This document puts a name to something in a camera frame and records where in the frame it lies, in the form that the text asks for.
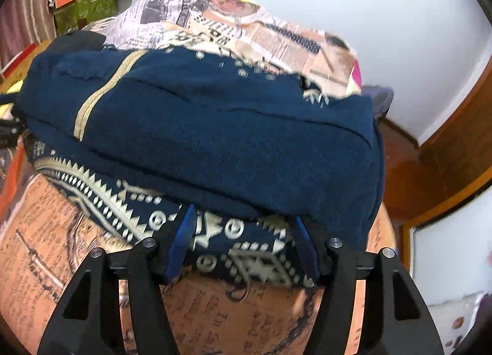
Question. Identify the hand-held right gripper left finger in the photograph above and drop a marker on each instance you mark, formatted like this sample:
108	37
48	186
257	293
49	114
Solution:
183	234

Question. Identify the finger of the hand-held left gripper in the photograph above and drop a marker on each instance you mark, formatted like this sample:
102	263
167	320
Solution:
9	132

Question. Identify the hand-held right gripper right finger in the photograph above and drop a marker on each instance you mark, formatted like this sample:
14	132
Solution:
304	241

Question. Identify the navy patterned hoodie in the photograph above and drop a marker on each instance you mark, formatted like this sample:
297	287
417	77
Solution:
230	128

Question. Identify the yellow cloth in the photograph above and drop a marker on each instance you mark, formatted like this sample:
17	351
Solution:
10	89

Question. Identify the cardboard box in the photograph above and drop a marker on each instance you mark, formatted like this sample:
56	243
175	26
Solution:
17	64

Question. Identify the newspaper print blanket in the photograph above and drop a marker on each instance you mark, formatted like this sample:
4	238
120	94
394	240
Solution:
230	320

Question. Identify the black garment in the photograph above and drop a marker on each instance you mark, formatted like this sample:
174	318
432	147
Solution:
77	42

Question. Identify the striped curtain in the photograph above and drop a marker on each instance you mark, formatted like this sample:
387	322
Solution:
27	12

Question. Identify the green box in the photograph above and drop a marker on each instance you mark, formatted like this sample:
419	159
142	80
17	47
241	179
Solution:
86	11

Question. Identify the white framed board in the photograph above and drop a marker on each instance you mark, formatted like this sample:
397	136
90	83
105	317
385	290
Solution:
449	262

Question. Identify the purple grey cloth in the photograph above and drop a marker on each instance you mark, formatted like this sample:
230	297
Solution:
380	98

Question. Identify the pink cloth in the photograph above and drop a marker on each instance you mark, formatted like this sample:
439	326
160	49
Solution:
357	75

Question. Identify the wooden door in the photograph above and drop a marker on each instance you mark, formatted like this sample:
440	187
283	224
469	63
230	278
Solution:
461	139

